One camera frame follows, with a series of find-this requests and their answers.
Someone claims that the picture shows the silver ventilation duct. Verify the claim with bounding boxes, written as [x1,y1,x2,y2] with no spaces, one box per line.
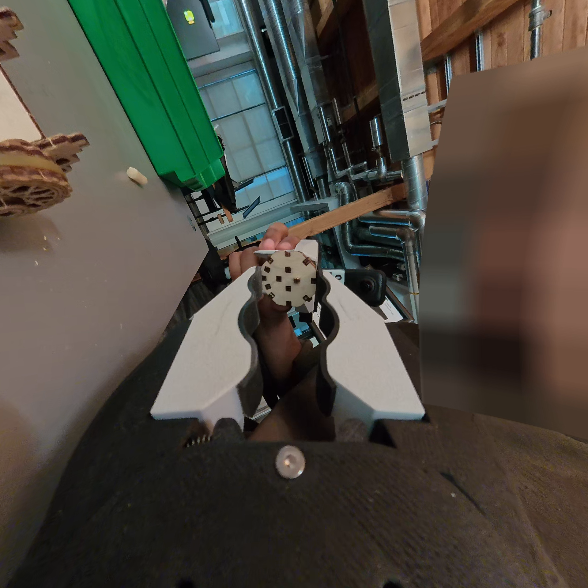
[363,0,436,162]

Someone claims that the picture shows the grey desk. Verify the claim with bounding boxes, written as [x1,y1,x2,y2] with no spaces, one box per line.
[0,0,217,588]

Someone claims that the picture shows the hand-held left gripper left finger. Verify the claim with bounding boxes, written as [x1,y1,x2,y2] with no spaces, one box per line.
[150,266,265,435]

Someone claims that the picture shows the cluster of metal pipes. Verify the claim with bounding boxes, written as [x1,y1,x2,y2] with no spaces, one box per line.
[239,0,428,276]

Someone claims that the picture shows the small wooden cutout piece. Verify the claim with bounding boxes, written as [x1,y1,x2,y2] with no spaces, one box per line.
[0,8,25,61]

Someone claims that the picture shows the dark display screen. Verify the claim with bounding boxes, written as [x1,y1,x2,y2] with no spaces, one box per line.
[166,0,221,61]

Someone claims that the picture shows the round wooden gear assembly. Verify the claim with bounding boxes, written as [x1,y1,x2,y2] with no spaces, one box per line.
[0,132,91,217]

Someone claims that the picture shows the person's right hand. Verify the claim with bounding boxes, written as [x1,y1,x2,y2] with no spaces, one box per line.
[229,224,337,443]

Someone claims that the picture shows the green plastic bin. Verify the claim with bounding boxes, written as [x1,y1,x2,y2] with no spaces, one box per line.
[68,0,227,192]

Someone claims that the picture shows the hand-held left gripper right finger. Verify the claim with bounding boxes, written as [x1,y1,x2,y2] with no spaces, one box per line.
[315,270,426,439]

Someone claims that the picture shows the round wooden slotted disc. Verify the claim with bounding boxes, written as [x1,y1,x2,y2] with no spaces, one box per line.
[263,249,319,305]

